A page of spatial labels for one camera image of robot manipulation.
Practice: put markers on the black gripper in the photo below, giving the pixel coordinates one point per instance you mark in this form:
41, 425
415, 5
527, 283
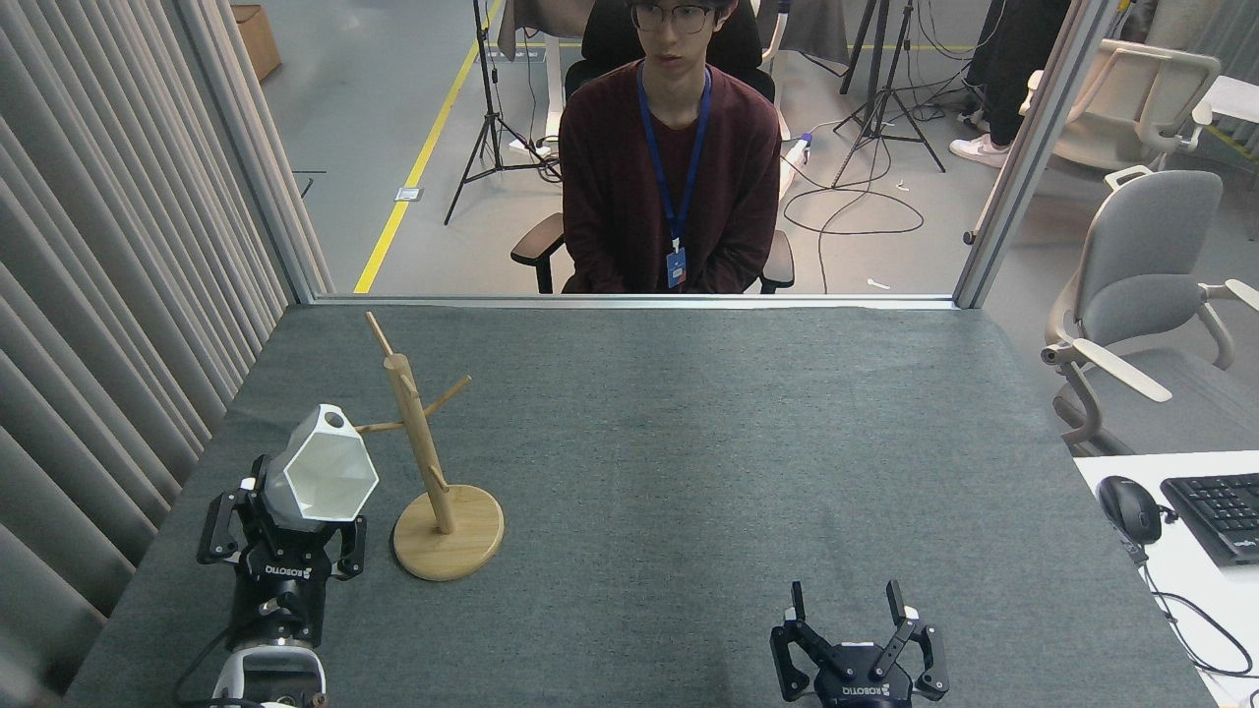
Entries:
280, 590
861, 678

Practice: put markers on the white faceted cup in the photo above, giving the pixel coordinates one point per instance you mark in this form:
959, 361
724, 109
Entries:
329, 472

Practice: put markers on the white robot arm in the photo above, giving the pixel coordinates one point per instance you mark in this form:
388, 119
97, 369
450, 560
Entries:
270, 678

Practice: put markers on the wooden cup rack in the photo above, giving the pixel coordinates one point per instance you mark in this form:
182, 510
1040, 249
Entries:
448, 536

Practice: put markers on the grey table cloth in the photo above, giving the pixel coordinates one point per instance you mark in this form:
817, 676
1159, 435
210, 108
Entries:
669, 442

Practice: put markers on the black computer mouse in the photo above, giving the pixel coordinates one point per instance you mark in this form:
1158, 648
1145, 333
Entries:
1129, 506

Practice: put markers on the beige slatted curtain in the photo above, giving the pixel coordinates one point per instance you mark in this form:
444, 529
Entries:
98, 295

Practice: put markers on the white desk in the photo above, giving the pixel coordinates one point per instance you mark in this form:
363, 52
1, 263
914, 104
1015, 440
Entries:
1180, 649

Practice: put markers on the silver floor socket plate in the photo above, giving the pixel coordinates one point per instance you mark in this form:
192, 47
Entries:
409, 194

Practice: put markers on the black keyboard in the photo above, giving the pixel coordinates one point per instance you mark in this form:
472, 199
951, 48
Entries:
1220, 511

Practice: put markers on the grey office chair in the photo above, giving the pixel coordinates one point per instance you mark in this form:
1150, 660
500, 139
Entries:
1151, 256

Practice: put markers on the cardboard box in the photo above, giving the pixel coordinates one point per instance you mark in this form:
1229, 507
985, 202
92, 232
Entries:
258, 39

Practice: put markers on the black tripod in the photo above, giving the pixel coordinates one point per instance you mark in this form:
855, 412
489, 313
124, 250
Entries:
485, 69
893, 59

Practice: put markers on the person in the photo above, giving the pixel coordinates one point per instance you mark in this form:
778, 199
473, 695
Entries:
669, 167
1018, 59

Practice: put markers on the black office chair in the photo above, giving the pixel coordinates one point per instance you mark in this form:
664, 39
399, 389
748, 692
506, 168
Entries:
610, 34

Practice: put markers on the beige office chair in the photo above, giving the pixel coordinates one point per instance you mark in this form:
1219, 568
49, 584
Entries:
1131, 98

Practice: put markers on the black glasses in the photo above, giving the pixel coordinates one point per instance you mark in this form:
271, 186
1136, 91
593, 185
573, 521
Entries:
674, 18

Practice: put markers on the silver table rail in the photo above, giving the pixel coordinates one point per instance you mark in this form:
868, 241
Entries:
443, 300

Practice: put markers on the silver frame post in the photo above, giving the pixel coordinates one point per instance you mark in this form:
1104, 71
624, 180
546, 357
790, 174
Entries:
1033, 147
258, 147

